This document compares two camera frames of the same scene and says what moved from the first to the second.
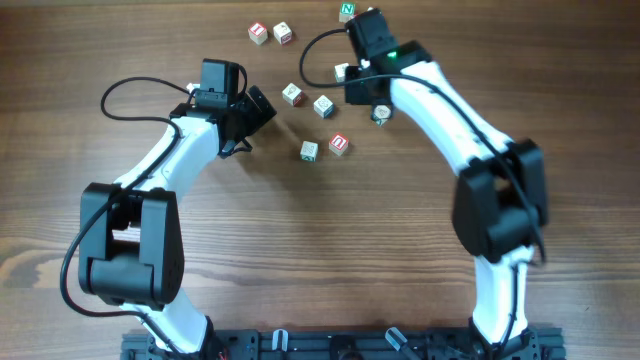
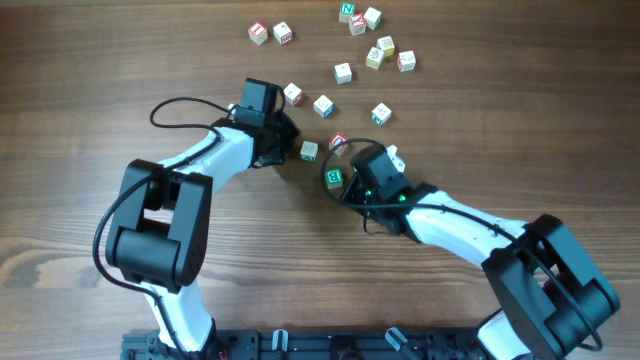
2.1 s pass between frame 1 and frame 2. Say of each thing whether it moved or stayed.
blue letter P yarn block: stayed
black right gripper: moved
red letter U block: stayed
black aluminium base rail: stayed
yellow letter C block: stayed
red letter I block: stayed
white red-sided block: stayed
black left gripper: moved
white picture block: stayed
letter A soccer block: moved
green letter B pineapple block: moved
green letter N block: stayed
